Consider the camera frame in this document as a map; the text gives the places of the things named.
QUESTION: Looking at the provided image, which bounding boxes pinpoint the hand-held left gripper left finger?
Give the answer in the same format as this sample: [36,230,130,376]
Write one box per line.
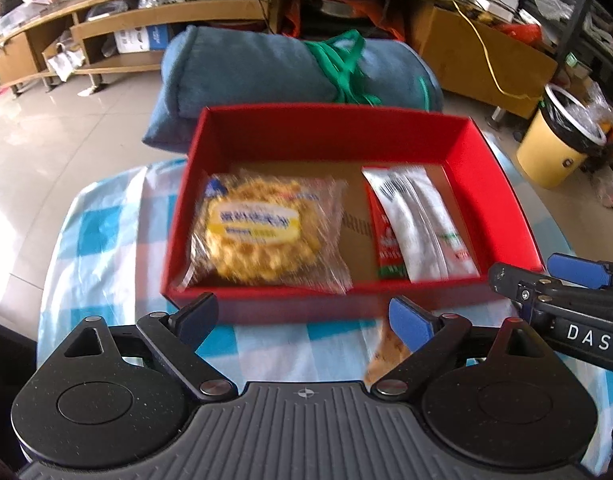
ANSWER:
[40,292,240,404]

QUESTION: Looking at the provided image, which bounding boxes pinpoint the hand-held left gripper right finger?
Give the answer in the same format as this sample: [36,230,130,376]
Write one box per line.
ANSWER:
[369,296,562,403]

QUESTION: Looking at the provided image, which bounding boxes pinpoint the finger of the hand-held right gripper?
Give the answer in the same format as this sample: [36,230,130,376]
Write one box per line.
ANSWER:
[547,253,613,292]
[488,262,578,312]

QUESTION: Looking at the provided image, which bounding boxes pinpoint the small orange cracker packet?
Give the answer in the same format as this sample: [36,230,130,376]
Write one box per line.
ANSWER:
[363,322,412,391]

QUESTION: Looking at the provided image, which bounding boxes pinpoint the red spicy strip packet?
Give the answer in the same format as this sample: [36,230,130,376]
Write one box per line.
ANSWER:
[363,180,412,281]

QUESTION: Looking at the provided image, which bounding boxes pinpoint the long white snack packet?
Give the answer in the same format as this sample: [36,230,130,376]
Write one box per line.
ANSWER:
[361,164,482,282]

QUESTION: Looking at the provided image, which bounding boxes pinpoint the yellow waffle cake packet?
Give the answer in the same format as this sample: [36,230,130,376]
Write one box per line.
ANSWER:
[179,169,354,296]

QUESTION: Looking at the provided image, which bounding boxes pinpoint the red cardboard box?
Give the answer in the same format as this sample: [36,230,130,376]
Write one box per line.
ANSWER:
[160,102,546,326]

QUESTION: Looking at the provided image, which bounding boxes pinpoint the blue checkered tablecloth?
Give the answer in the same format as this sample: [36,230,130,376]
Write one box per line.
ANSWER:
[36,125,613,476]

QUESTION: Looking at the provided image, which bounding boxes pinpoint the yellow trash bin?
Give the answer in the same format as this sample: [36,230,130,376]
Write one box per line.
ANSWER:
[516,84,609,190]

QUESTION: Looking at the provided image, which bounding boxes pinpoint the dark chair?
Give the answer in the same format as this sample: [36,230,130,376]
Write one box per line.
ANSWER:
[0,305,37,480]

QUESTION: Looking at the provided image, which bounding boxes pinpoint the red plastic bag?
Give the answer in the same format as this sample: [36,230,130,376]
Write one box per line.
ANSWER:
[501,22,542,46]

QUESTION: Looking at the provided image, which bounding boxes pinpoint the wooden tv stand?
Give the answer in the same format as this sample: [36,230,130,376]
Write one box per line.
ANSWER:
[0,0,559,121]

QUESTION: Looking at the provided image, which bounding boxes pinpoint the rolled blue blanket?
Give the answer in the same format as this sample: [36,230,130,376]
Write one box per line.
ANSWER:
[142,25,444,153]

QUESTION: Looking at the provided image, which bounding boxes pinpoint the black metal shelf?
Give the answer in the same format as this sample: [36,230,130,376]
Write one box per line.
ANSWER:
[519,0,613,111]

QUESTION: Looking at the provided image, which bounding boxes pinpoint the white blue carton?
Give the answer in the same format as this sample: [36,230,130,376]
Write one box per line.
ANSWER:
[114,25,170,55]

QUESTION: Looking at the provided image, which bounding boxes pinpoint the orange fabric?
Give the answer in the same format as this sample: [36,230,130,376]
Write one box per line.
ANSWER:
[284,0,409,43]

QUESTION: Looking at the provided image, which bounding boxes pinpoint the yellow cable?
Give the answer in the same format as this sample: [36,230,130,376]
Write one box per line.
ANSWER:
[401,0,529,98]

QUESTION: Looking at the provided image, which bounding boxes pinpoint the green strap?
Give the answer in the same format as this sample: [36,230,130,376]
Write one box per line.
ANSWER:
[306,30,382,107]

